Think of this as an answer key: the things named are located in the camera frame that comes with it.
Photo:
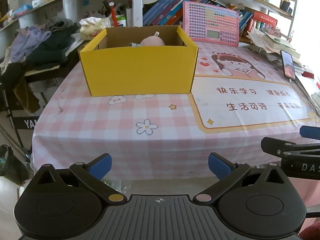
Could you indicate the crumpled white bag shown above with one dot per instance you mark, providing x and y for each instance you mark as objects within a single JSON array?
[{"x": 92, "y": 26}]

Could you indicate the red book box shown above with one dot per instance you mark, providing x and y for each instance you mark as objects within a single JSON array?
[{"x": 261, "y": 21}]

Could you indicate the pink checkered tablecloth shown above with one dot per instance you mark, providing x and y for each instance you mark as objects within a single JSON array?
[{"x": 237, "y": 99}]

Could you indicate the pink plush pig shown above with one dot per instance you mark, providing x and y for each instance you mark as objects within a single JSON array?
[{"x": 152, "y": 41}]

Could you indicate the yellow cardboard box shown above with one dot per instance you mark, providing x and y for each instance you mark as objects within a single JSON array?
[{"x": 112, "y": 68}]

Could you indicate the smartphone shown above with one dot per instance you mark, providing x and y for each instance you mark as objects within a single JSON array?
[{"x": 288, "y": 66}]

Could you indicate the pink keyboard learning board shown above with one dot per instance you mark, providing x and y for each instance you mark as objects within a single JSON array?
[{"x": 211, "y": 24}]

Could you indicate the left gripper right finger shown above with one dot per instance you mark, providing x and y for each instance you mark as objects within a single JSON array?
[{"x": 229, "y": 174}]

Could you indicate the stack of papers and books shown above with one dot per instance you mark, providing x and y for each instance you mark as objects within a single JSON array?
[{"x": 272, "y": 47}]

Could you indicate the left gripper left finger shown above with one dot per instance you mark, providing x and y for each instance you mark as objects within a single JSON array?
[{"x": 91, "y": 175}]

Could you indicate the clear tape roll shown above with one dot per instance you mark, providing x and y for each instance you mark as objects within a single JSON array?
[{"x": 134, "y": 45}]

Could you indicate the pile of clothes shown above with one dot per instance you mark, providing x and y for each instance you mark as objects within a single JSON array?
[{"x": 38, "y": 48}]

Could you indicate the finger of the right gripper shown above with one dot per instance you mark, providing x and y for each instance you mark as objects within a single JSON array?
[
  {"x": 277, "y": 147},
  {"x": 310, "y": 132}
]

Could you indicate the row of books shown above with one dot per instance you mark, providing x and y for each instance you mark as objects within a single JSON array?
[{"x": 166, "y": 13}]

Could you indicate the black trash bag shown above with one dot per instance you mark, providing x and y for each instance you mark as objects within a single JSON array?
[{"x": 11, "y": 167}]

